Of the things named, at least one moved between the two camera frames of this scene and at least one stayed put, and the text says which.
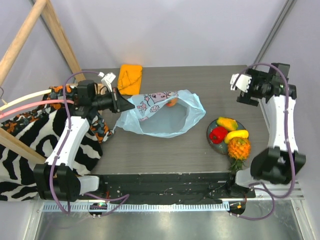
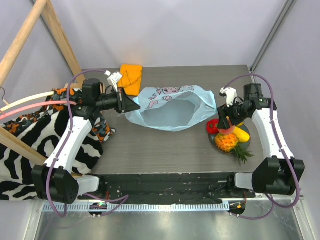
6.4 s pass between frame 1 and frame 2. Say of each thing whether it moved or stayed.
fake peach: moved
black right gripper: moved
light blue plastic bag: moved
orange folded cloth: stayed
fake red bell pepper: moved
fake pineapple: moved
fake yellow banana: moved
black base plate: stayed
